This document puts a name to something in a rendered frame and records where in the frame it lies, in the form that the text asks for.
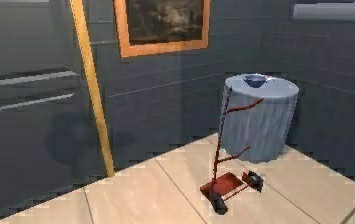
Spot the blue bowl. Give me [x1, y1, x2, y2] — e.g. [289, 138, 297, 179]
[243, 74, 268, 89]

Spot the red hand truck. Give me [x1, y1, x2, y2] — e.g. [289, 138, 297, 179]
[199, 85, 265, 216]

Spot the round table with grey cloth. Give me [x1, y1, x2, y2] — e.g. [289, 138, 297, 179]
[220, 73, 300, 163]

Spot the orange framed dark picture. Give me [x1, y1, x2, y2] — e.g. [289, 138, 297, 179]
[113, 0, 212, 58]

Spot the dark grey room door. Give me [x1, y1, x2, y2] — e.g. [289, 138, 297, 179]
[0, 0, 116, 214]

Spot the grey window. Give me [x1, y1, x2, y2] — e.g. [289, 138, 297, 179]
[291, 1, 355, 22]

